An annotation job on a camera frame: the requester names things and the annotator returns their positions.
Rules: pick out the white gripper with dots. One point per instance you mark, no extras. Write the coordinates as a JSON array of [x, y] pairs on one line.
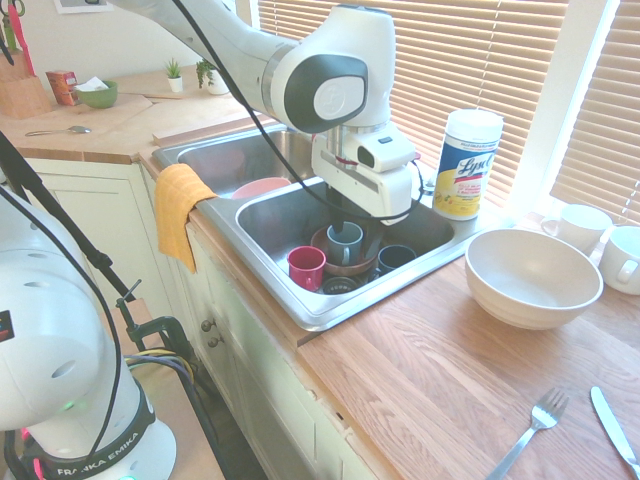
[[372, 192]]

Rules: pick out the silver metal fork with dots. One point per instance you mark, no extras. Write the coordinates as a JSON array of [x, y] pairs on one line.
[[542, 415]]

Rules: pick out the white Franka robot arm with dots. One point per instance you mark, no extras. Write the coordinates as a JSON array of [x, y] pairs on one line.
[[330, 50]]

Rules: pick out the metal sink drain strainer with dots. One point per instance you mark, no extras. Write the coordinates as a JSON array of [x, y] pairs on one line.
[[339, 286]]

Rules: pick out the stainless steel double sink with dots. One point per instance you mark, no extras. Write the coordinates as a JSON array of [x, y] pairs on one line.
[[280, 215]]

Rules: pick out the grey mug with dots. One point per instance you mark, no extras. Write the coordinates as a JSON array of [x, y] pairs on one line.
[[350, 245]]

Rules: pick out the brown wooden bowl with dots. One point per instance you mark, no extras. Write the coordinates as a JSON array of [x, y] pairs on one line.
[[350, 269]]

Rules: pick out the dark navy mug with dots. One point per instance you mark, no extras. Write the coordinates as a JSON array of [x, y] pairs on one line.
[[395, 257]]

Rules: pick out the red mug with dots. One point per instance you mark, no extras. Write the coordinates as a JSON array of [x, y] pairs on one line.
[[306, 270]]

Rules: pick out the pink plastic bowl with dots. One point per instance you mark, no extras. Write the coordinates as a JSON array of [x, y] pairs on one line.
[[257, 188]]

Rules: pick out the round metal cabinet knob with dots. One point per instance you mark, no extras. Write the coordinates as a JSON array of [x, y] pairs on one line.
[[215, 342], [207, 325]]

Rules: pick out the yellow dish cloth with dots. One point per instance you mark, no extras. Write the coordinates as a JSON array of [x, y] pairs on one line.
[[175, 210]]

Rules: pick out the large white ceramic bowl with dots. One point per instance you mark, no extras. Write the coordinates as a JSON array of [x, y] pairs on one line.
[[530, 285]]

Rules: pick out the wide beige window blind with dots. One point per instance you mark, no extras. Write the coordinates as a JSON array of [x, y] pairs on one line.
[[450, 60]]

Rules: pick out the small potted trailing plant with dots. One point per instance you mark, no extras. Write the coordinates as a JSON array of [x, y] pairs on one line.
[[215, 82]]

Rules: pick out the black table clamp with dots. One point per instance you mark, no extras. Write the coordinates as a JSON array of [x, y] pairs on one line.
[[165, 330]]

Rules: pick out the white ceramic mug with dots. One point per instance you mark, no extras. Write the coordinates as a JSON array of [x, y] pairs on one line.
[[622, 260], [582, 227]]

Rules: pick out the small potted spiky plant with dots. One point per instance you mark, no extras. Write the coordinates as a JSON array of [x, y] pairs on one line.
[[175, 80]]

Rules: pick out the green bowl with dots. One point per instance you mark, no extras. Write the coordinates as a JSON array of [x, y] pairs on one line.
[[100, 97]]

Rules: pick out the silver spoon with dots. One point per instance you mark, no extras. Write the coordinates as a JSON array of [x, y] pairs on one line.
[[75, 130]]

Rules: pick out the white crumpled paper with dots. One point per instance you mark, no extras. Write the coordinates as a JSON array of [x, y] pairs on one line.
[[92, 85]]

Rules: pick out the orange cardboard box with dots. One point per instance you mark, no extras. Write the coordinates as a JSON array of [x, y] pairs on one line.
[[61, 87]]

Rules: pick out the silver table knife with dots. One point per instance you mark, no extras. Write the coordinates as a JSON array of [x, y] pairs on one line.
[[612, 430]]

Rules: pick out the wooden knife block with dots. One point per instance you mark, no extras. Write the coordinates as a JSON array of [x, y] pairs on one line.
[[22, 92]]

